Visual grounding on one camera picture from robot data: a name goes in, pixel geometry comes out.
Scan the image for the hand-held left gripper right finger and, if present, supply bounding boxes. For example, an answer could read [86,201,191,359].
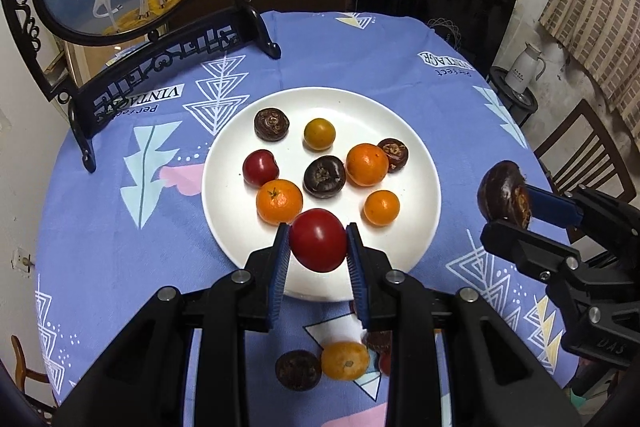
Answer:
[345,223,583,427]

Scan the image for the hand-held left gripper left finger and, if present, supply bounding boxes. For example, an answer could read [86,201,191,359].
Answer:
[52,223,292,427]

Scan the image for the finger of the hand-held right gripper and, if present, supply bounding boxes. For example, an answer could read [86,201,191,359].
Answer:
[480,217,608,303]
[525,184,640,258]

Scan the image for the dark brown water chestnut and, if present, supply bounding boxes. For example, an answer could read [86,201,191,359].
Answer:
[377,138,409,174]
[253,107,290,142]
[303,155,347,199]
[476,160,533,230]
[366,329,393,353]
[275,350,322,392]

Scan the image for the orange mandarin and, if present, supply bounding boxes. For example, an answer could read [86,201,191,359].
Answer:
[320,341,371,382]
[363,190,401,228]
[346,143,390,188]
[256,179,304,225]

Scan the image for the white round plate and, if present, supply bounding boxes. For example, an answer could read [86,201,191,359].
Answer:
[201,87,442,303]

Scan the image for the small yellowish mandarin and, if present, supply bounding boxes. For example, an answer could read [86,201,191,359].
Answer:
[303,118,336,152]

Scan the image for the dark slatted wooden chair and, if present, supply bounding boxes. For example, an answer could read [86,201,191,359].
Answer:
[532,99,628,243]

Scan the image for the black round stool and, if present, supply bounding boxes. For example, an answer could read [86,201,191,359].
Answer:
[487,66,538,128]

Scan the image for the white enamel kettle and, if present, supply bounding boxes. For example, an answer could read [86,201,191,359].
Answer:
[504,43,546,92]

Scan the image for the blue patterned tablecloth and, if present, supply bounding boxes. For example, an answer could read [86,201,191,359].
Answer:
[34,9,593,427]

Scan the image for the brick pattern curtain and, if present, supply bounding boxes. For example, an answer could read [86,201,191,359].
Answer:
[537,0,640,128]

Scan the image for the carved wooden chair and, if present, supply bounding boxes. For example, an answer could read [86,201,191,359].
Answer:
[10,334,56,408]

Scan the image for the white wall socket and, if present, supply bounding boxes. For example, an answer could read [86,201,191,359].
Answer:
[11,248,33,275]

